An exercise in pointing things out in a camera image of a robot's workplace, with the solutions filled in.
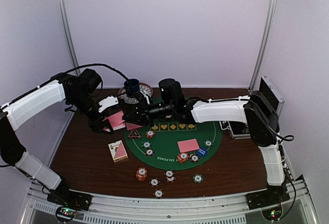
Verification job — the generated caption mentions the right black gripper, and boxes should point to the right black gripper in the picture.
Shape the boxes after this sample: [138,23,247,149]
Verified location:
[122,98,175,127]

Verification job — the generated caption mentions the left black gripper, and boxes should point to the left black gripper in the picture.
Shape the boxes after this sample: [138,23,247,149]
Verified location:
[68,91,114,135]

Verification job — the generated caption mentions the dealt red-backed card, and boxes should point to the dealt red-backed card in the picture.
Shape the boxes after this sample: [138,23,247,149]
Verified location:
[125,122,143,130]

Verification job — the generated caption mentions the red-backed card deck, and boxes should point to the red-backed card deck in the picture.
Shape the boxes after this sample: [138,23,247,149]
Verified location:
[105,111,126,130]

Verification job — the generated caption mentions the green chips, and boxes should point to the green chips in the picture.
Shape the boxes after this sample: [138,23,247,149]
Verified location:
[142,141,152,149]

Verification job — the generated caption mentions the hundred chip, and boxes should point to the hundred chip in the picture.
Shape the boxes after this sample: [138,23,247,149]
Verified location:
[164,170,174,178]
[166,176,175,182]
[150,178,159,187]
[145,148,154,157]
[154,189,164,198]

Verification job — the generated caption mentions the red five chip stack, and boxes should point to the red five chip stack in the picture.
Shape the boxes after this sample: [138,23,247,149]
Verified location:
[136,167,148,181]

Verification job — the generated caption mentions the hundred chips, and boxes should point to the hundred chips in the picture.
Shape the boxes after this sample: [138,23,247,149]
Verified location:
[189,154,199,163]

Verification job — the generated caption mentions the blue small blind button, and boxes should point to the blue small blind button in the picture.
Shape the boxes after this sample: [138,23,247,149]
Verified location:
[196,147,208,157]

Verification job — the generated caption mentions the green twenty chip stack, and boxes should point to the green twenty chip stack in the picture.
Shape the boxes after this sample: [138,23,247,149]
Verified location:
[193,174,204,183]

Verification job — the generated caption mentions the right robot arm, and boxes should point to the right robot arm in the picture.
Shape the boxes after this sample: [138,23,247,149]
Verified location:
[123,89,294,204]

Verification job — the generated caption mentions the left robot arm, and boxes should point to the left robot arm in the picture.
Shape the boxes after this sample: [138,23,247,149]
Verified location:
[1,69,113,206]

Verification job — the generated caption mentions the patterned ceramic saucer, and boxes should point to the patterned ceramic saucer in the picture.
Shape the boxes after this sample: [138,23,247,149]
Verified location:
[118,83,153,104]

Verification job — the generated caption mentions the dark blue mug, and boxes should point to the dark blue mug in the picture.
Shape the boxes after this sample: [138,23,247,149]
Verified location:
[124,79,140,98]

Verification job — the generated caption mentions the card box under deck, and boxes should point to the card box under deck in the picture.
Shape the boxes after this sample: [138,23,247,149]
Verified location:
[108,140,128,162]

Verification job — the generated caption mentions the round green poker mat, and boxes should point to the round green poker mat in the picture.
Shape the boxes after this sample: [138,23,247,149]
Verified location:
[124,118,223,171]

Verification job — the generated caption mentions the aluminium poker chip case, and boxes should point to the aluminium poker chip case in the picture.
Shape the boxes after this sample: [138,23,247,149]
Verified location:
[220,76,285,139]

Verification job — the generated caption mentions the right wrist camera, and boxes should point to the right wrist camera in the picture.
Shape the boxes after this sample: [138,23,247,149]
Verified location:
[138,78,186,106]

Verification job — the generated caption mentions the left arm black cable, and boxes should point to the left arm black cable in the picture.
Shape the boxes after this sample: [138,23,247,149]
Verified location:
[61,63,131,83]

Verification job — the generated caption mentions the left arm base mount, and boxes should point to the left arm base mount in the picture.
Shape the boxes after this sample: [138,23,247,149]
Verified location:
[47,191,92,211]

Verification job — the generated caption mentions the left aluminium frame post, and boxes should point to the left aluminium frame post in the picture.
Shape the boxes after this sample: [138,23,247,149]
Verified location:
[58,0,79,67]

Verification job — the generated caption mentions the aluminium frame post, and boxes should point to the aluminium frame post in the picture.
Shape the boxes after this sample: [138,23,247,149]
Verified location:
[58,0,79,67]
[248,0,278,91]

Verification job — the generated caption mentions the right aluminium frame post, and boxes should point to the right aluminium frame post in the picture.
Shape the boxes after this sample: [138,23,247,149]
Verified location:
[248,0,278,91]

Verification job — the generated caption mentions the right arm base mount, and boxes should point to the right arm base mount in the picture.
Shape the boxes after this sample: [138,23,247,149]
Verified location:
[246,190,290,210]

